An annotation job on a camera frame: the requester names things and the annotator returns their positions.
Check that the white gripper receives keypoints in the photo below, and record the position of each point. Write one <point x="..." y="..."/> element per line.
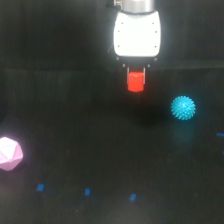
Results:
<point x="137" y="38"/>

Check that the red hexagonal block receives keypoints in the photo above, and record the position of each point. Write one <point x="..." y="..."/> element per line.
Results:
<point x="136" y="81"/>

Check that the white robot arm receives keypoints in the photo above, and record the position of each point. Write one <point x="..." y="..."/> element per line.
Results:
<point x="134" y="6"/>

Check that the blue spiky ball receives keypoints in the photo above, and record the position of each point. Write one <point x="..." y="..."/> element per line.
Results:
<point x="183" y="108"/>

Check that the black curtain backdrop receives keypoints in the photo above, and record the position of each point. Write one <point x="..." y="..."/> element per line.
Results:
<point x="58" y="55"/>

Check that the blue tape mark far right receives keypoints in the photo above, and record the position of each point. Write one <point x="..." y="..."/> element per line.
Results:
<point x="220" y="134"/>

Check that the blue tape mark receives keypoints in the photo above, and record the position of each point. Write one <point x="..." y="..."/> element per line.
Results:
<point x="220" y="134"/>
<point x="40" y="187"/>
<point x="133" y="197"/>
<point x="87" y="192"/>

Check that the blue tape mark middle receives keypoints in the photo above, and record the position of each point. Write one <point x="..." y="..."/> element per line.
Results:
<point x="87" y="192"/>

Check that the pink polyhedron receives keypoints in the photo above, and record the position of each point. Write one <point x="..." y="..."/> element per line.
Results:
<point x="11" y="154"/>

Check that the blue tape mark left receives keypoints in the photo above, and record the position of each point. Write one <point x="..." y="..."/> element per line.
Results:
<point x="40" y="187"/>

